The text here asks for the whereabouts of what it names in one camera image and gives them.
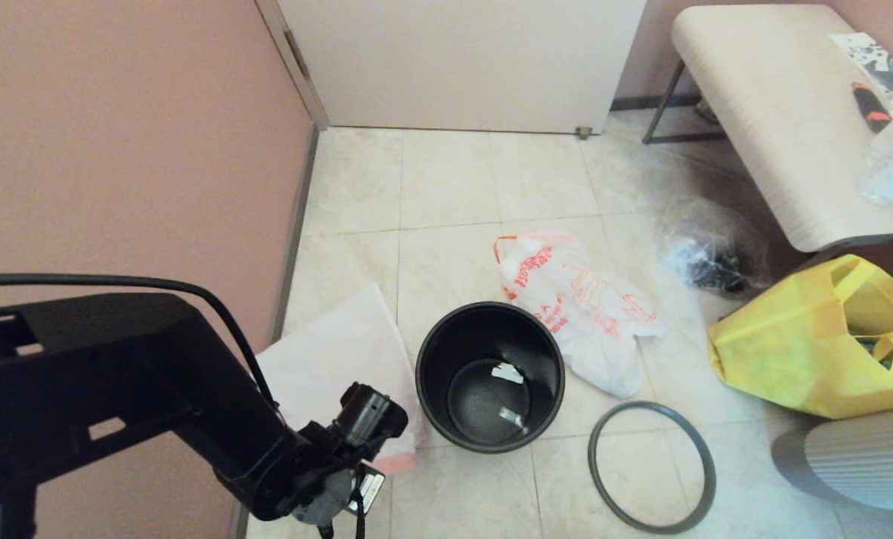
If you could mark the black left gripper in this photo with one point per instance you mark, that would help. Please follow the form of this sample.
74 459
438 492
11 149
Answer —
365 490

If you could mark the white red-printed plastic bag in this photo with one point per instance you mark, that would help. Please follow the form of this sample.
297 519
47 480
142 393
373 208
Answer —
588 314

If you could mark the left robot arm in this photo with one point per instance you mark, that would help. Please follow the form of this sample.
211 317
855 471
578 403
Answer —
117 374

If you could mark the grey ribbed robot base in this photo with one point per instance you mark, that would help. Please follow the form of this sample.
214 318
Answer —
865 464

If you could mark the black round trash bin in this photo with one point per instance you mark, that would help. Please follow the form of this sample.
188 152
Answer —
431 374

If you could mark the clear bag with dark contents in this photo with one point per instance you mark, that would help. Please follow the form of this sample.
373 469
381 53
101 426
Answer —
704 258

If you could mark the yellow fabric tote bag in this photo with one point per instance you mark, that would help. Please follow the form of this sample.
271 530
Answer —
790 352

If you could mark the white paper scrap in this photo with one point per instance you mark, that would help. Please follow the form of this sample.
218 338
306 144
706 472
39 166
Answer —
507 372
512 415

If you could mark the small metal door stop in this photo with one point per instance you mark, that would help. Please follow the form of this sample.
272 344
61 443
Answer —
583 133

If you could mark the white door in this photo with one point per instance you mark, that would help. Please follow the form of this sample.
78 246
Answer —
461 60

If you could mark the beige wooden table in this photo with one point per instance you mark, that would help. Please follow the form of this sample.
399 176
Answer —
775 112

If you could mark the black orange tool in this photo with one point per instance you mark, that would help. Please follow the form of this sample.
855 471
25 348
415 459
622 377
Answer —
869 108

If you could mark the black white printed leaflet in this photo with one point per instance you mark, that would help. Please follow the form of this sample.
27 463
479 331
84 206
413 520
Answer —
869 60

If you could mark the beige door frame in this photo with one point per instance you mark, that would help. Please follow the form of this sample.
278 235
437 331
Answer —
293 60

